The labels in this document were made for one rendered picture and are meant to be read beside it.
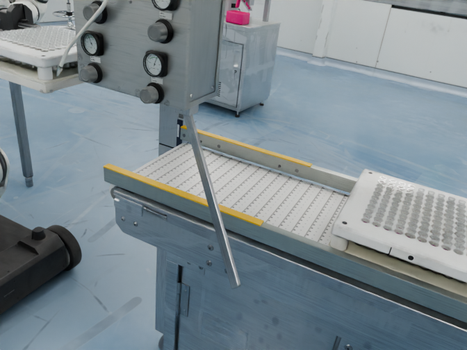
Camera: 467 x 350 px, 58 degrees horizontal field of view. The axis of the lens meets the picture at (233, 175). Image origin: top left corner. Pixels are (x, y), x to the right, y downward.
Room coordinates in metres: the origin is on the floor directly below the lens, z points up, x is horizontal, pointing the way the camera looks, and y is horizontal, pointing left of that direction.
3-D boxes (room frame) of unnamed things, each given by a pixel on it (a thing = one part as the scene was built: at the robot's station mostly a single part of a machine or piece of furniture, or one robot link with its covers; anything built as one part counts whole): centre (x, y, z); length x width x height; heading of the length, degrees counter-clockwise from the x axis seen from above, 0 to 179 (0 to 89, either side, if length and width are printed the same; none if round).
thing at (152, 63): (0.62, 0.14, 1.10); 0.04 x 0.01 x 0.04; 66
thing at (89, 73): (0.67, 0.25, 1.07); 0.03 x 0.02 x 0.04; 66
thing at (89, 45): (0.67, 0.25, 1.11); 0.04 x 0.01 x 0.04; 66
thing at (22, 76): (0.97, 0.46, 0.99); 0.24 x 0.24 x 0.02; 66
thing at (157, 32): (0.61, 0.13, 1.16); 0.03 x 0.02 x 0.04; 66
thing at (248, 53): (3.78, 0.15, 0.38); 0.63 x 0.57 x 0.76; 61
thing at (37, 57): (0.97, 0.46, 1.03); 0.25 x 0.24 x 0.02; 156
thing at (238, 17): (3.54, 0.11, 0.80); 0.16 x 0.12 x 0.09; 61
